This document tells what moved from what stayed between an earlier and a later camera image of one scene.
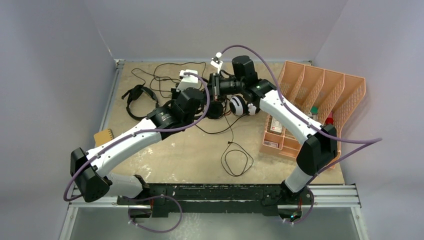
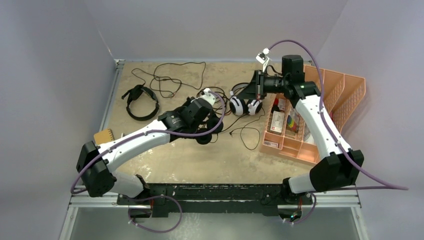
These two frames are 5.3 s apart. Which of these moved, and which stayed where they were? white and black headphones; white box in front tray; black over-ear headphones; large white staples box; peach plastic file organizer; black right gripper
Moved: black over-ear headphones; black right gripper
Stayed: white and black headphones; white box in front tray; large white staples box; peach plastic file organizer
